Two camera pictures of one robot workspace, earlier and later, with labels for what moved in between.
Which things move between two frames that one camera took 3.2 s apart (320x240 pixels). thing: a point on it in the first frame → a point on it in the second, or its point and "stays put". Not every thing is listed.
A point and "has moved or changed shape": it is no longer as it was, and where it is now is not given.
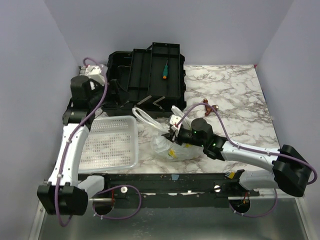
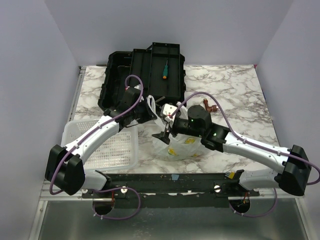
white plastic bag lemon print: [163, 142] has moved or changed shape
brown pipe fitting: [208, 109] stays put
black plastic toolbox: [150, 80] stays put
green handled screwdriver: [165, 71] stays put
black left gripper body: [109, 99] → [142, 113]
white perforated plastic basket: [111, 144] stays put
